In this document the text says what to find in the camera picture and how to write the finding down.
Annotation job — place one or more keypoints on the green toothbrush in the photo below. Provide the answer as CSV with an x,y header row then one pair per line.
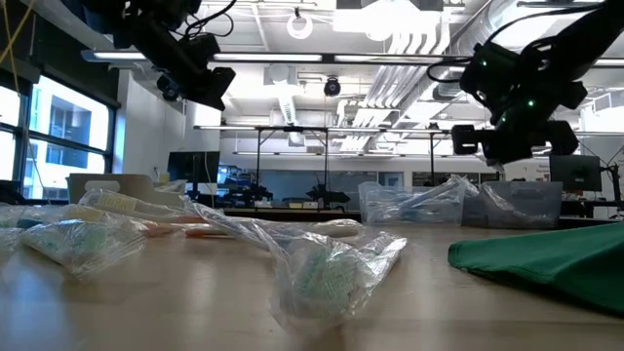
x,y
83,244
322,283

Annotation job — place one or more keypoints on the black background robot arm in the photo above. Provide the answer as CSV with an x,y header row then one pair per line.
x,y
251,192
331,195

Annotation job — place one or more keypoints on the cloudy white plastic bin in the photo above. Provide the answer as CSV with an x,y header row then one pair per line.
x,y
131,184

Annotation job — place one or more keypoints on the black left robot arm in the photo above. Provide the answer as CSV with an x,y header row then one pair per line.
x,y
141,24

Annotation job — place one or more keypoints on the grey translucent plastic bin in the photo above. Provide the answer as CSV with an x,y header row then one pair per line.
x,y
541,205

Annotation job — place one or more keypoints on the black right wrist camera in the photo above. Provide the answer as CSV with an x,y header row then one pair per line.
x,y
490,73

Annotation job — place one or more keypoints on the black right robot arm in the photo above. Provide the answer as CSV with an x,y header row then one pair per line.
x,y
585,39

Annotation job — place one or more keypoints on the clear plastic bin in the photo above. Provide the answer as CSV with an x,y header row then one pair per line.
x,y
380,205

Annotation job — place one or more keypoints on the black ceiling camera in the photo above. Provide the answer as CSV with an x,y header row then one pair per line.
x,y
332,87
168,90

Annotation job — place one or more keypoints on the black background station frame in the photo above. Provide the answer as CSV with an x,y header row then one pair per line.
x,y
292,128

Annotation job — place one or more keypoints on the green cloth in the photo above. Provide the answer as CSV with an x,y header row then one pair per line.
x,y
551,263

